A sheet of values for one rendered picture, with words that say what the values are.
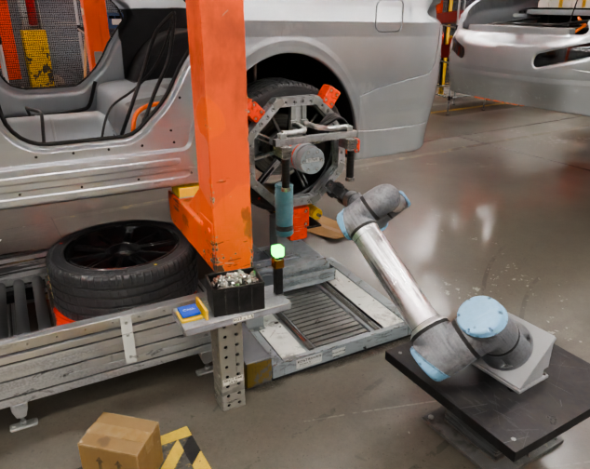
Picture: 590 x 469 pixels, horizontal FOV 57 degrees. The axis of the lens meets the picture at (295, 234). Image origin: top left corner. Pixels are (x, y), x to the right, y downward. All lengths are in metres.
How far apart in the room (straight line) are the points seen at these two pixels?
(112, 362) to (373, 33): 1.97
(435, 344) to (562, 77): 3.00
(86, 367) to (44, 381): 0.16
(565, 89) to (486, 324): 2.94
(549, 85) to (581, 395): 2.89
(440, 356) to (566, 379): 0.50
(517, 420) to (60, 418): 1.71
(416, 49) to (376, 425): 1.90
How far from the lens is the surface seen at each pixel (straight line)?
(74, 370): 2.35
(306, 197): 2.76
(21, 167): 2.48
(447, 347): 1.91
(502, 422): 1.94
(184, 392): 2.45
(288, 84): 2.69
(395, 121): 3.08
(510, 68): 4.73
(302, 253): 3.07
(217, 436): 2.23
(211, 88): 1.99
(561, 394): 2.13
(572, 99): 4.58
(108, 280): 2.33
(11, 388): 2.36
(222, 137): 2.03
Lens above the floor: 1.52
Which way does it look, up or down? 23 degrees down
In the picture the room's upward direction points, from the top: straight up
